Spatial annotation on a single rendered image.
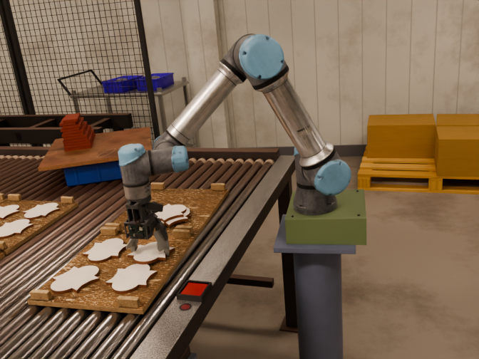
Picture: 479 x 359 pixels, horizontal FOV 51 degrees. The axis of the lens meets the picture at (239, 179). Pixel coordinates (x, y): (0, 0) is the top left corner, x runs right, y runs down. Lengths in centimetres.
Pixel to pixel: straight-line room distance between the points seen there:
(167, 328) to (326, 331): 78
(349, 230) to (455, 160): 273
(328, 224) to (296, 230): 11
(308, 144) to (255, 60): 30
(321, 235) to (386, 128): 308
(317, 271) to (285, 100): 65
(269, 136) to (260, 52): 396
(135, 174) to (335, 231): 68
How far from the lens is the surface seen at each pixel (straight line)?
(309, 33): 509
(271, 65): 139
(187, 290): 141
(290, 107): 145
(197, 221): 179
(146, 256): 157
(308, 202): 169
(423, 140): 474
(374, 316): 287
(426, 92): 522
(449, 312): 297
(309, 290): 184
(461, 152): 432
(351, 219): 167
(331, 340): 197
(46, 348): 136
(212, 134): 528
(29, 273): 173
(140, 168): 143
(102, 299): 144
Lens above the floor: 168
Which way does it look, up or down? 20 degrees down
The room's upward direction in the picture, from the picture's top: 5 degrees counter-clockwise
